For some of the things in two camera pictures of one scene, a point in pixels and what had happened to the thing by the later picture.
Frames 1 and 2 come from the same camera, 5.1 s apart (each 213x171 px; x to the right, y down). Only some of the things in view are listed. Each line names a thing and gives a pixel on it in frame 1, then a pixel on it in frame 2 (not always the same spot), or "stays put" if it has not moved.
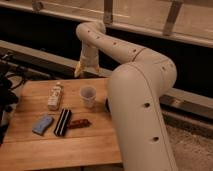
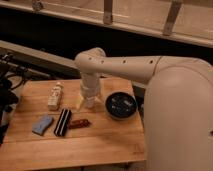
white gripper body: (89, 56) to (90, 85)
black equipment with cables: (11, 74) stays put
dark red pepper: (78, 123) stays put
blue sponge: (43, 124) stays put
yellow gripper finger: (97, 69) to (99, 100)
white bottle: (55, 96) stays put
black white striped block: (62, 125) stays put
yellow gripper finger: (77, 69) to (79, 102)
